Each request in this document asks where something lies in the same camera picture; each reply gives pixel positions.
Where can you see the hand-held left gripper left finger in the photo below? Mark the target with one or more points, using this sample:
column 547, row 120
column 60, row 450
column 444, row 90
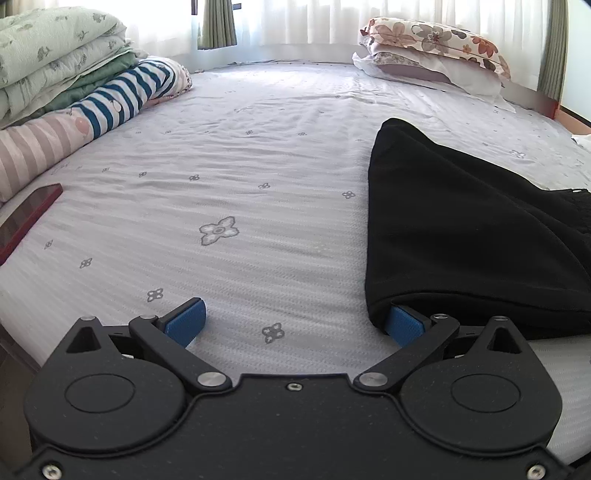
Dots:
column 187, row 323

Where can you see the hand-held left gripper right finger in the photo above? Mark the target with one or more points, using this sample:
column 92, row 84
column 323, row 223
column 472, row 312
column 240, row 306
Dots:
column 404, row 326

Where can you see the black pants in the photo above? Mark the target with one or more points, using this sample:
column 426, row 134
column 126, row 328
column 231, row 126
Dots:
column 461, row 217

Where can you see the bed with white patterned sheet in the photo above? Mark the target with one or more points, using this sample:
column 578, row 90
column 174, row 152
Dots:
column 240, row 152

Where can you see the smartphone in red case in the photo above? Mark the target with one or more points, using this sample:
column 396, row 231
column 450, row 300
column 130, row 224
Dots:
column 27, row 214

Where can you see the striped quilt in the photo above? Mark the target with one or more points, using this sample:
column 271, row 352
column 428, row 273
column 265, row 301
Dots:
column 106, row 99

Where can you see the white and purple pillow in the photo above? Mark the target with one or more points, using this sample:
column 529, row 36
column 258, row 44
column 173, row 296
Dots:
column 429, row 74

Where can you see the floral pillow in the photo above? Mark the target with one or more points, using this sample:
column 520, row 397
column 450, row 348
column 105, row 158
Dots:
column 438, row 39

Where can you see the green curtain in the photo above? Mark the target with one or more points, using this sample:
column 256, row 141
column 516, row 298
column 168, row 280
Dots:
column 553, row 50
column 217, row 23

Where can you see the pale green floral quilt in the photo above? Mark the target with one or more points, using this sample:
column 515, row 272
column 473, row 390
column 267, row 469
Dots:
column 46, row 50

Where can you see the white sheer curtain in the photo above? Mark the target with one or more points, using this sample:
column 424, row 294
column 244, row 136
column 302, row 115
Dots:
column 300, row 23

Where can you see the wooden bed frame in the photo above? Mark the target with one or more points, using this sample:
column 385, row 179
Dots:
column 572, row 119

